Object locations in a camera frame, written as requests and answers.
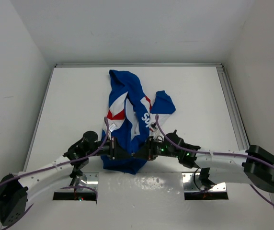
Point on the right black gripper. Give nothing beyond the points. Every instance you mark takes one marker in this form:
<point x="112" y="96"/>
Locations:
<point x="147" y="152"/>

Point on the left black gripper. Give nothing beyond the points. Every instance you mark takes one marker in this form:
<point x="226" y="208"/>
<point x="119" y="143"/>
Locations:
<point x="115" y="151"/>

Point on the blue white red jacket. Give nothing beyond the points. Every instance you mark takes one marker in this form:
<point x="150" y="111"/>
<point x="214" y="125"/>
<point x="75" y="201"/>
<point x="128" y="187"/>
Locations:
<point x="132" y="111"/>

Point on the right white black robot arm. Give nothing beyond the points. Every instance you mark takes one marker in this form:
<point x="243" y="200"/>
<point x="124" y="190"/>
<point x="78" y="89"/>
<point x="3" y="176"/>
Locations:
<point x="254" y="166"/>

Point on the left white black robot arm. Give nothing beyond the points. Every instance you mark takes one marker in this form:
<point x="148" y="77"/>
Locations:
<point x="19" y="192"/>

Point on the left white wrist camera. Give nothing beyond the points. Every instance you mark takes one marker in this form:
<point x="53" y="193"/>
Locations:
<point x="112" y="127"/>

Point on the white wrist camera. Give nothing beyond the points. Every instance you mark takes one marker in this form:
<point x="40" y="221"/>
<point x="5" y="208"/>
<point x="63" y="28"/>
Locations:
<point x="112" y="127"/>
<point x="153" y="127"/>

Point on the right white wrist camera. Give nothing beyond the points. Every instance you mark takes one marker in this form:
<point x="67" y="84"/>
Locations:
<point x="153" y="127"/>

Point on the metal base plate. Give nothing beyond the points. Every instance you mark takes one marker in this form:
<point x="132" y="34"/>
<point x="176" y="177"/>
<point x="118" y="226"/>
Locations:
<point x="88" y="185"/>

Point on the aluminium frame rail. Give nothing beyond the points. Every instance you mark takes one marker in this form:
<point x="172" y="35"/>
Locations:
<point x="233" y="110"/>

